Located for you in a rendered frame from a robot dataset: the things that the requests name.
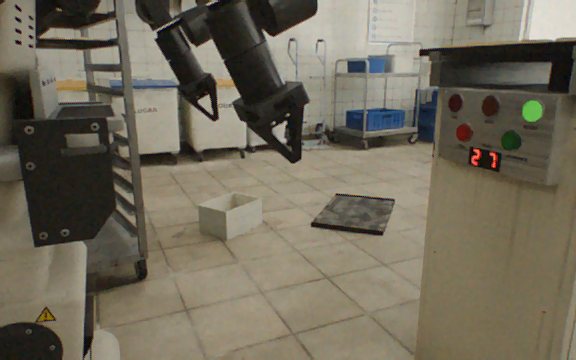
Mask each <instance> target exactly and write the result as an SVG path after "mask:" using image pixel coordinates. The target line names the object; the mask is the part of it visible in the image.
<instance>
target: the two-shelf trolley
mask: <svg viewBox="0 0 576 360"><path fill-rule="evenodd" d="M412 44H419V45H420V46H421V49H423V45H422V43H421V42H410V43H392V44H389V46H388V48H387V55H389V48H390V46H392V45H412ZM413 60H420V71H419V73H368V61H367V60H366V59H364V58H362V59H338V60H336V61H335V66H334V104H333V129H332V134H331V135H332V142H333V143H338V142H339V141H341V138H339V136H337V135H336V132H337V133H343V134H347V135H352V136H358V137H362V138H361V139H362V141H361V143H362V150H363V151H366V150H367V148H368V142H367V141H366V137H376V136H379V138H383V137H384V136H385V135H395V134H405V132H412V134H413V135H412V136H410V137H409V139H408V142H409V143H410V144H414V143H415V142H416V137H418V136H419V135H418V134H419V132H416V131H418V114H419V100H420V87H421V77H422V60H423V57H420V58H413ZM339 61H365V63H366V73H337V72H336V70H337V66H338V62H339ZM336 77H358V78H365V97H364V121H363V130H358V129H351V128H347V127H346V126H336V127H335V107H336ZM383 77H386V83H385V85H384V103H383V108H385V102H387V83H388V77H419V84H418V98H417V109H416V112H415V126H414V127H411V126H405V125H404V127H402V128H396V129H386V130H376V131H365V127H366V104H367V81H368V78H383Z"/></svg>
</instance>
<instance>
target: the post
mask: <svg viewBox="0 0 576 360"><path fill-rule="evenodd" d="M113 3H114V10H115V9H116V14H117V19H116V20H115V24H116V35H117V36H118V37H120V47H119V58H120V64H122V68H123V73H121V79H122V90H125V98H123V100H124V111H125V114H127V122H128V123H126V132H128V138H129V139H130V144H131V146H129V154H130V161H131V162H132V167H133V170H131V176H132V184H133V185H134V188H135V192H133V197H134V206H136V210H137V214H135V219H136V227H137V228H138V231H139V236H137V240H138V251H139V253H140V255H141V260H142V259H147V258H149V254H148V242H147V230H146V220H145V208H144V196H143V185H142V173H140V162H139V151H138V139H137V127H136V116H135V105H134V93H133V81H132V71H131V59H129V47H128V35H127V23H126V13H125V1H124V0H113Z"/></svg>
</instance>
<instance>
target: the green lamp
mask: <svg viewBox="0 0 576 360"><path fill-rule="evenodd" d="M541 113H542V109H541V105H540V103H538V102H537V101H529V102H528V103H526V105H525V106H524V110H522V114H524V117H525V118H526V119H527V120H529V121H534V120H537V119H538V118H539V117H540V116H541Z"/></svg>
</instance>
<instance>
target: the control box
mask: <svg viewBox="0 0 576 360"><path fill-rule="evenodd" d="M453 95H459V96H460V97H461V99H462V107H461V109H460V110H459V111H457V112H453V111H451V109H450V107H449V101H450V98H451V97H452V96H453ZM575 97H576V96H572V95H566V93H562V94H549V92H539V93H531V91H520V92H514V90H502V91H496V89H484V90H479V88H468V89H462V87H451V88H445V89H443V94H442V106H441V117H440V129H439V140H438V152H437V157H439V158H443V159H448V160H451V161H455V162H459V163H464V164H467V165H471V166H476V168H480V169H483V170H488V171H492V172H495V173H500V174H504V175H508V176H512V177H516V178H520V179H525V180H528V182H532V183H537V184H540V185H544V186H550V185H556V184H559V179H561V173H562V167H563V160H564V154H565V147H566V141H567V134H568V129H569V122H570V116H572V114H573V109H574V102H575ZM487 98H494V99H495V100H496V102H498V103H497V111H496V113H495V114H494V115H492V116H487V115H486V114H484V113H483V111H482V104H483V102H484V100H486V99H487ZM529 101H537V102H538V103H540V105H541V109H542V113H541V116H540V117H539V118H538V119H537V120H534V121H529V120H527V119H526V118H525V117H524V114H522V110H524V106H525V105H526V103H528V102H529ZM461 125H467V126H468V127H469V128H470V132H471V133H470V138H469V139H468V140H467V141H460V140H458V139H457V137H456V129H457V127H458V126H461ZM506 132H514V133H516V134H517V135H518V138H519V144H518V146H517V148H515V149H513V150H506V149H504V148H503V147H502V145H501V138H502V135H503V134H504V133H506ZM474 149H479V153H480V155H479V157H478V158H479V163H477V165H476V164H472V162H471V159H472V157H474V156H472V150H474ZM490 153H493V154H495V156H496V158H495V161H494V162H495V166H494V168H493V169H489V168H488V166H489V165H488V161H489V159H488V157H489V155H490Z"/></svg>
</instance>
